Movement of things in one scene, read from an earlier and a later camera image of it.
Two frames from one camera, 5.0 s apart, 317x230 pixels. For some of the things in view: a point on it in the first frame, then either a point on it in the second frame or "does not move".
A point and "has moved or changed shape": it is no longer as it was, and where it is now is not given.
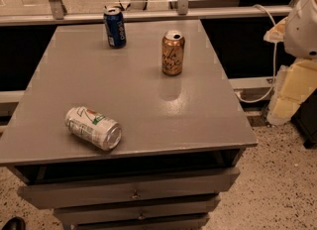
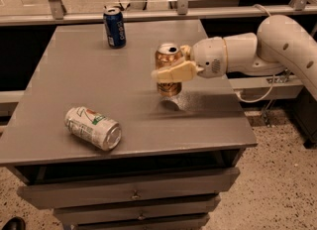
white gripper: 302,29 to 208,57
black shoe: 15,223 does not move
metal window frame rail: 59,16 does not move
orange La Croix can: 172,48 has moved or changed shape
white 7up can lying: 97,129 does not move
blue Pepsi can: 115,27 does not move
